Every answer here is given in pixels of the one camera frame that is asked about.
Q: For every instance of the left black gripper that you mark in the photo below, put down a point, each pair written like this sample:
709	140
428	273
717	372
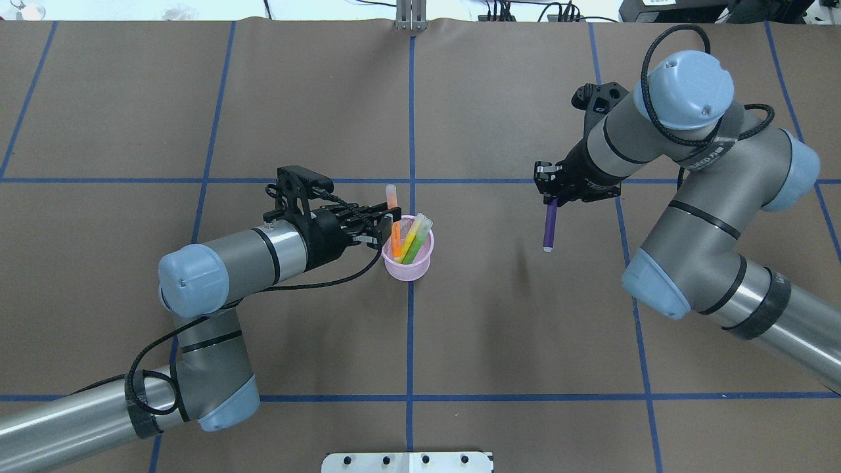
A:
321	240

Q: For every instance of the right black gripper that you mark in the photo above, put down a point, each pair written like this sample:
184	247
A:
584	172

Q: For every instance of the purple marker pen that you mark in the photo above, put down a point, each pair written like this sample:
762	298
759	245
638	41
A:
550	226

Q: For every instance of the orange marker pen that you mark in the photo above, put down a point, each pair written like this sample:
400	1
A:
395	237

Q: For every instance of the yellow marker pen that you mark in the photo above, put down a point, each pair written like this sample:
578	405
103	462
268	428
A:
408	236

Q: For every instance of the green marker pen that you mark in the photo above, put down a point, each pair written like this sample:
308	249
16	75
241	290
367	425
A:
419	236

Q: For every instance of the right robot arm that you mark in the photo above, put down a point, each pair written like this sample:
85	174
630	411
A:
687	262

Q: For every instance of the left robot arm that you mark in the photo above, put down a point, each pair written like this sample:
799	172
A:
201	371

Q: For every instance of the pink mesh pen holder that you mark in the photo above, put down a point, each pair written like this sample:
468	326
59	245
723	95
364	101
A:
416	270

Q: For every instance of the black computer box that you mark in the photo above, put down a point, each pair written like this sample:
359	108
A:
709	12

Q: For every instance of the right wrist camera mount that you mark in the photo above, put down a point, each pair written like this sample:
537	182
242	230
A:
597	100

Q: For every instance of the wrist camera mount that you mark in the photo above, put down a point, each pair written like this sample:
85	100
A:
597	100
292	191

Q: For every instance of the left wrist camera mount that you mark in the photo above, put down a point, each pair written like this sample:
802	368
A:
292	191

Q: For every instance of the aluminium frame post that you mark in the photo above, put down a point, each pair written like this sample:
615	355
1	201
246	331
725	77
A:
411	15

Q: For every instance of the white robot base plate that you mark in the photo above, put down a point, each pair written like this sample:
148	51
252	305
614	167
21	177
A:
441	461

